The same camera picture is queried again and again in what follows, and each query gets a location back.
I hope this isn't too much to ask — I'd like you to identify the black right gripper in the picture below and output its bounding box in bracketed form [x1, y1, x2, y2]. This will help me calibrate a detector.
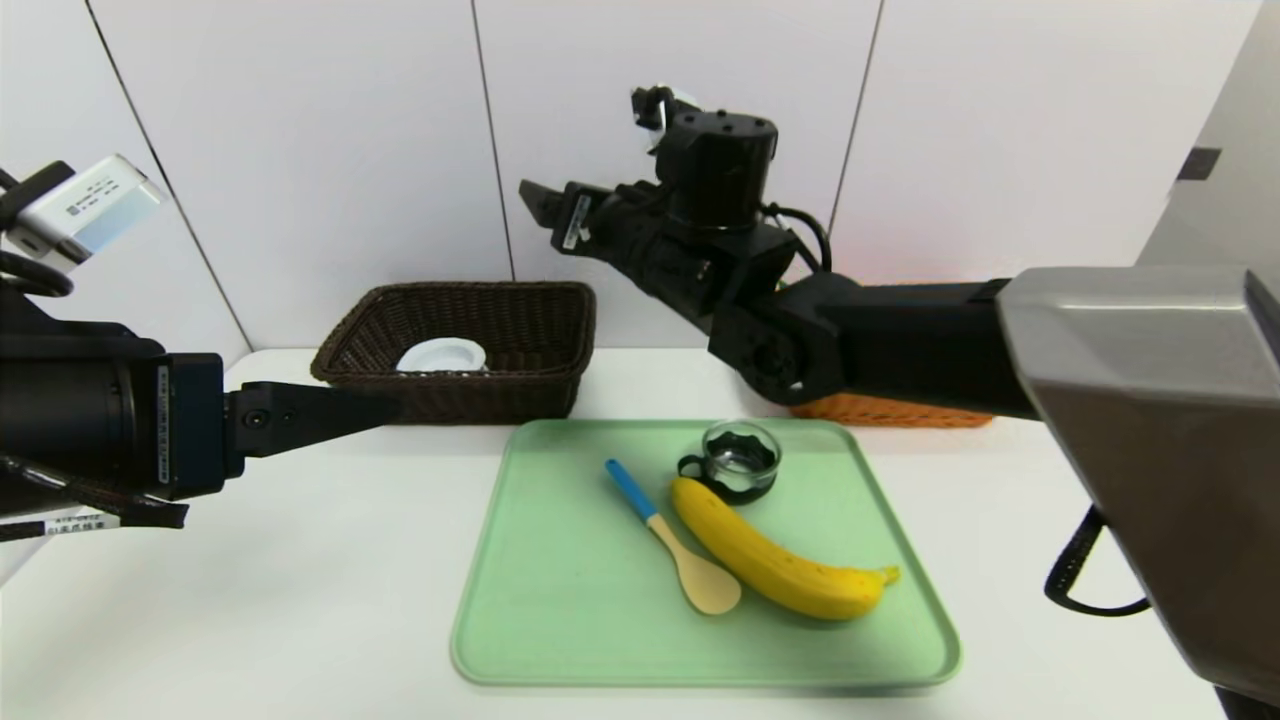
[518, 178, 687, 301]

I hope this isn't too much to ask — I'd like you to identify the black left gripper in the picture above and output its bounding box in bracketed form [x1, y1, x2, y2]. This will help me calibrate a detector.
[0, 335, 403, 502]

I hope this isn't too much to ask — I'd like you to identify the white plastic tape spool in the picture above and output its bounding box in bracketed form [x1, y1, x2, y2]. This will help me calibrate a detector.
[396, 337, 489, 375]

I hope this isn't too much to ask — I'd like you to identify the glass cup with black holder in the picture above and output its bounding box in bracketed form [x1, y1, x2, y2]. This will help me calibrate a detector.
[677, 421, 782, 505]

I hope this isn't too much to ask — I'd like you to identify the yellow banana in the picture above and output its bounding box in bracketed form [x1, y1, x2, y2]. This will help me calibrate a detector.
[669, 476, 901, 623]

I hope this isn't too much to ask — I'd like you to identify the dark brown wicker basket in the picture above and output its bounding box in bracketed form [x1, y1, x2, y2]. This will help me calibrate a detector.
[310, 281, 598, 426]

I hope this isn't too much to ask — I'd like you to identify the orange wicker basket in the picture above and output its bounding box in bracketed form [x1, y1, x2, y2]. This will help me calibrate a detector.
[790, 393, 996, 430]

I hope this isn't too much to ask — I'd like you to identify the light green plastic tray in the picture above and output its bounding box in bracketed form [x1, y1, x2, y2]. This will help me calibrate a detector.
[450, 418, 963, 689]

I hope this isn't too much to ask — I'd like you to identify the black left wrist camera cable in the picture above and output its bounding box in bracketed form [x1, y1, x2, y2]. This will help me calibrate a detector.
[0, 250, 76, 299]

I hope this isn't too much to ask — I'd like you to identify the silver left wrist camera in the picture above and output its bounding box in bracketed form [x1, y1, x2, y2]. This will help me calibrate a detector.
[5, 154, 168, 273]

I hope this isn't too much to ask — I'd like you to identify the wooden spoon with blue handle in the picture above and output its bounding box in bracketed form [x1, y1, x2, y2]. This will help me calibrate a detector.
[603, 458, 743, 617]

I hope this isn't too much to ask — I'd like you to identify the braided right arm cable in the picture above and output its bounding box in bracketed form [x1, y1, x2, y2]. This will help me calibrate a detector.
[1045, 505, 1151, 616]

